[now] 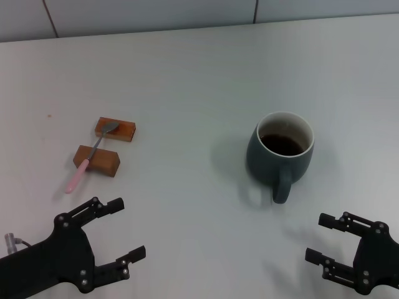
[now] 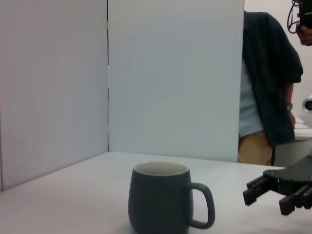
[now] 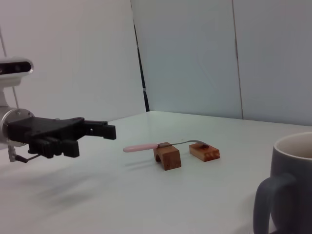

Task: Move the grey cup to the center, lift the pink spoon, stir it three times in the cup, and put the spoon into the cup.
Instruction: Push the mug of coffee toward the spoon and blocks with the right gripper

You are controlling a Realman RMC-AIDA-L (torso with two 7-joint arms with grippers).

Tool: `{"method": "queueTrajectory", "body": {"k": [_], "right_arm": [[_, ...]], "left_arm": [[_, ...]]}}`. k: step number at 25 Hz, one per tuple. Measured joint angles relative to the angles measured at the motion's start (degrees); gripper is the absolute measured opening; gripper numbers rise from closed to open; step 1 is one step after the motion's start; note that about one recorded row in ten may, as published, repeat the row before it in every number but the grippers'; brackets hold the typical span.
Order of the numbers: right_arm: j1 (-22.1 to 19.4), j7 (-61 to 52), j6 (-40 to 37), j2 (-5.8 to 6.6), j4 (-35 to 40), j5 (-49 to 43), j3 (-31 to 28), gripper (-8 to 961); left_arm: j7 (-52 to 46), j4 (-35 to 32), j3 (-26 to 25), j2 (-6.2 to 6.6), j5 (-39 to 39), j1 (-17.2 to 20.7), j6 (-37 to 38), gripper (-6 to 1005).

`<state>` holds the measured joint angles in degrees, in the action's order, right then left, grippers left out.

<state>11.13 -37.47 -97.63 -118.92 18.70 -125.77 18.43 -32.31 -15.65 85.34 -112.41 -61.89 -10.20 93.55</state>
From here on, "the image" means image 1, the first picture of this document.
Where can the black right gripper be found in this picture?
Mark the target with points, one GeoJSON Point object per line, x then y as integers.
{"type": "Point", "coordinates": [377, 258]}

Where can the arched wooden block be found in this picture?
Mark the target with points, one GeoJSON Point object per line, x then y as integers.
{"type": "Point", "coordinates": [106, 162]}

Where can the dark coffee liquid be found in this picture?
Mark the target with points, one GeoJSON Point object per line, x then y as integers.
{"type": "Point", "coordinates": [282, 144]}

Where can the grey ceramic mug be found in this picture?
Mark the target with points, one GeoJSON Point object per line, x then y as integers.
{"type": "Point", "coordinates": [265, 165]}

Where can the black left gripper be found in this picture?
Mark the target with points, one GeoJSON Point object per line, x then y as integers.
{"type": "Point", "coordinates": [62, 255]}

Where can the flat wooden block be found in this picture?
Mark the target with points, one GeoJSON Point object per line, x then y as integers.
{"type": "Point", "coordinates": [126, 130]}

